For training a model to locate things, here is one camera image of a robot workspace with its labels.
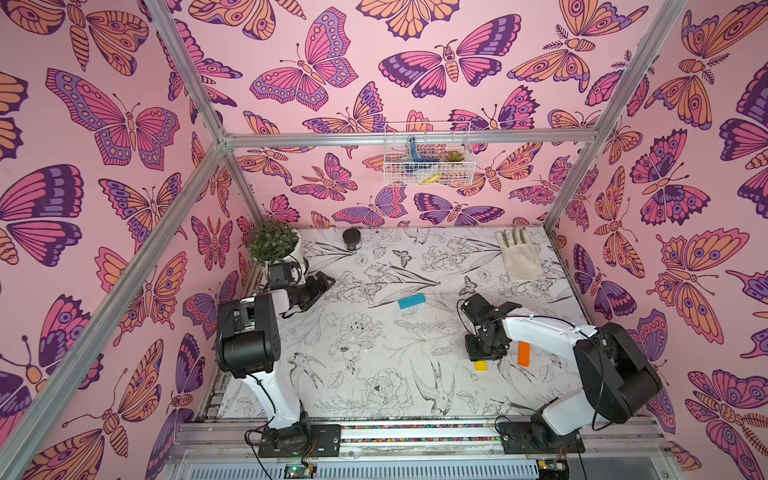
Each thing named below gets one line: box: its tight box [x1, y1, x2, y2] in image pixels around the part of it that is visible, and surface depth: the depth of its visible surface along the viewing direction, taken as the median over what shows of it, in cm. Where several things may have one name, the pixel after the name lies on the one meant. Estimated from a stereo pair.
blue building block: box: [398, 293, 427, 310], surface depth 102 cm
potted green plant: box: [243, 221, 300, 265], surface depth 96 cm
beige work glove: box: [496, 228, 543, 282], surface depth 112 cm
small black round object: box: [343, 228, 362, 251], surface depth 115 cm
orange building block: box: [518, 341, 531, 368], surface depth 87 cm
